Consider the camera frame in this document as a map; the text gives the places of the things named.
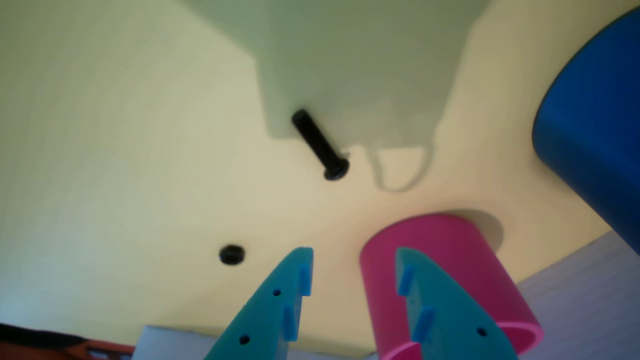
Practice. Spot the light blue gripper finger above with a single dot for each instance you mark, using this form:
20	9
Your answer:
270	310
450	320

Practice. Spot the black bolt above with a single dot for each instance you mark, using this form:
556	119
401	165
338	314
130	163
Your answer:
317	142

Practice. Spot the silver hex nut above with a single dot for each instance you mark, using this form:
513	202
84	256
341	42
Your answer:
232	254

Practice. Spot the pink round cup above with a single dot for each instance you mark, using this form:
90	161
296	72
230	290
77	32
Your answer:
465	250

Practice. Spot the yellow paper mat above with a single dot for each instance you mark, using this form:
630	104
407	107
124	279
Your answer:
125	150

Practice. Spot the black and red object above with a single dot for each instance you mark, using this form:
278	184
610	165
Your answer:
40	342

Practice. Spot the blue round cup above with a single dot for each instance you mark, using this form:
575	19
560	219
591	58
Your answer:
595	130

